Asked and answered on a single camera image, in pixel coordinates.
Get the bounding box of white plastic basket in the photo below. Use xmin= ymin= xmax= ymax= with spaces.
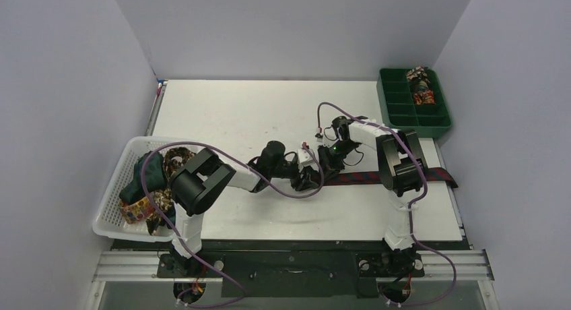
xmin=92 ymin=136 xmax=203 ymax=249

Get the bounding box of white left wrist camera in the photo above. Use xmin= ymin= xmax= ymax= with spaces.
xmin=297 ymin=146 xmax=318 ymax=171

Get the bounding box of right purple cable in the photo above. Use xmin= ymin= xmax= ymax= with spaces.
xmin=316 ymin=101 xmax=458 ymax=309

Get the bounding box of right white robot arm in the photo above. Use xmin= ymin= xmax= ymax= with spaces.
xmin=315 ymin=116 xmax=426 ymax=198

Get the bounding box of purple cable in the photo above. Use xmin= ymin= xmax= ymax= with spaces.
xmin=141 ymin=141 xmax=326 ymax=309
xmin=316 ymin=101 xmax=458 ymax=309

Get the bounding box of colourful dotted tie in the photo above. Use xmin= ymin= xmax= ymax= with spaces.
xmin=119 ymin=197 xmax=156 ymax=224

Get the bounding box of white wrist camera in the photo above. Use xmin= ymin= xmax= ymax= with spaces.
xmin=315 ymin=127 xmax=331 ymax=144
xmin=297 ymin=146 xmax=318 ymax=171

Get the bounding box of dark green tie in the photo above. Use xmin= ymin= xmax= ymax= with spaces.
xmin=119 ymin=152 xmax=167 ymax=204

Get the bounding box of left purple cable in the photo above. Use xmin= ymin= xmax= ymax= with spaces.
xmin=141 ymin=141 xmax=326 ymax=309

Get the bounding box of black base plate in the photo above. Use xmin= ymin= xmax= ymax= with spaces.
xmin=157 ymin=240 xmax=428 ymax=299

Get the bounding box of aluminium rail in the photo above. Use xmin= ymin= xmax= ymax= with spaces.
xmin=92 ymin=250 xmax=494 ymax=282

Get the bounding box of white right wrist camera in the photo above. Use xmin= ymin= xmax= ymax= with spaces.
xmin=315 ymin=127 xmax=331 ymax=144

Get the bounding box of rolled red patterned tie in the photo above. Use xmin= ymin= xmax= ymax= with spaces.
xmin=413 ymin=90 xmax=436 ymax=105

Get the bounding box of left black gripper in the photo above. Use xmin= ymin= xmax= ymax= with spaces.
xmin=269 ymin=161 xmax=318 ymax=190

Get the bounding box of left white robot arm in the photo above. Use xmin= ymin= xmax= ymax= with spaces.
xmin=168 ymin=141 xmax=325 ymax=276

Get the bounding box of red navy striped tie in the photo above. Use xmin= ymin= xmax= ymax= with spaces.
xmin=324 ymin=167 xmax=459 ymax=189

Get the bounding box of green compartment tray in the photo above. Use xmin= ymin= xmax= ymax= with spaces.
xmin=376 ymin=67 xmax=452 ymax=139

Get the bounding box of brown patterned tie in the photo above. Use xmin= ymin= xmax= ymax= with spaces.
xmin=146 ymin=147 xmax=195 ymax=236

